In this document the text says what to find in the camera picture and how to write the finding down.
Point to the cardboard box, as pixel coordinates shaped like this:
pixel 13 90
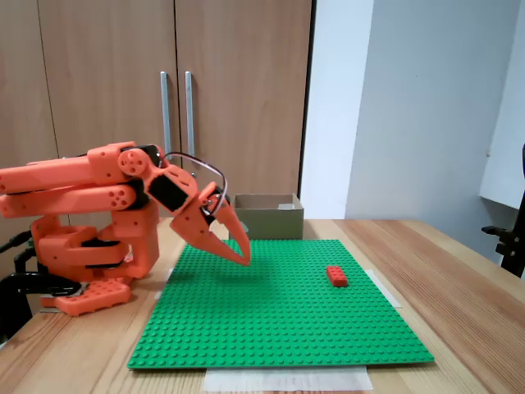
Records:
pixel 275 223

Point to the green lego baseplate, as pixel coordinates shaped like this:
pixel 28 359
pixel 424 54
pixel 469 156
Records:
pixel 279 320

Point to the red lego block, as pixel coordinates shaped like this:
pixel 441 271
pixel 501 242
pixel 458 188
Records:
pixel 337 277

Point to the masking tape strip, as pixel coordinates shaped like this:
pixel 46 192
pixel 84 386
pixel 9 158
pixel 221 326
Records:
pixel 287 379
pixel 387 291
pixel 164 285

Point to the wooden cabinet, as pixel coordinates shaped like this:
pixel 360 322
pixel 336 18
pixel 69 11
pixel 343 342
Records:
pixel 246 41

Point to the black table clamp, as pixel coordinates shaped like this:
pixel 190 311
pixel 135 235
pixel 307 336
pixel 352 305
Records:
pixel 41 283

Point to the black stand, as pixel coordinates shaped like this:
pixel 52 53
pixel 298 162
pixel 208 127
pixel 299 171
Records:
pixel 512 250

